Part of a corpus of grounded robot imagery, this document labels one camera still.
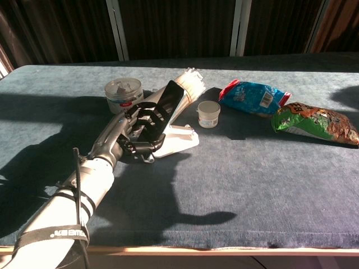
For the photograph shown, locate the left robot hand grey black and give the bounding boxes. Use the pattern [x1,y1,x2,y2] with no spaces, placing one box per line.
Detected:
[86,101,171,169]

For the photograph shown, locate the black smartphone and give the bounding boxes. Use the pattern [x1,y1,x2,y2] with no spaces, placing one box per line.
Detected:
[136,80,186,142]

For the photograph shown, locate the white folding phone stand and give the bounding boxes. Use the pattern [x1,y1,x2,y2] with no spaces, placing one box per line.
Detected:
[152,123,201,159]

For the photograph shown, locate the clear jar of clips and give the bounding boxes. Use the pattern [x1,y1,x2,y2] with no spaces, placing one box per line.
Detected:
[104,78,145,115]

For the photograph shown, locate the bundle of white straws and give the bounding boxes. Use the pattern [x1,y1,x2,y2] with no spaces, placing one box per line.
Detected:
[141,67,207,124]

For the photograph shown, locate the small white lidded jar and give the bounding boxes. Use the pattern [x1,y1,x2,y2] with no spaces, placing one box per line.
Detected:
[196,100,222,129]

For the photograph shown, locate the blue snack bag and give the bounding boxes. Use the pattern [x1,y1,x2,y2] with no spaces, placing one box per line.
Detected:
[218,78,293,117]

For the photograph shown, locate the blue grey table cloth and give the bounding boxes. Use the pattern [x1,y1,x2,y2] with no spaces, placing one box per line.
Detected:
[0,52,359,251]

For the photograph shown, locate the green orange snack bag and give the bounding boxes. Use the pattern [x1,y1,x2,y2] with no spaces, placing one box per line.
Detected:
[270,101,359,147]

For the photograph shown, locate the reddish brown curtain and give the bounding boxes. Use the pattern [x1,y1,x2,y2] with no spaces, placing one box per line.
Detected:
[310,0,359,54]

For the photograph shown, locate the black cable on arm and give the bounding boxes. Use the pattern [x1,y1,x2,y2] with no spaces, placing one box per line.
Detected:
[72,147,91,269]

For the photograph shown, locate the white partition frame post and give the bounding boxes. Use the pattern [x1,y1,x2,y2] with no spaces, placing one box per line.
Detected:
[0,59,10,81]
[229,0,252,57]
[105,0,130,62]
[303,0,330,54]

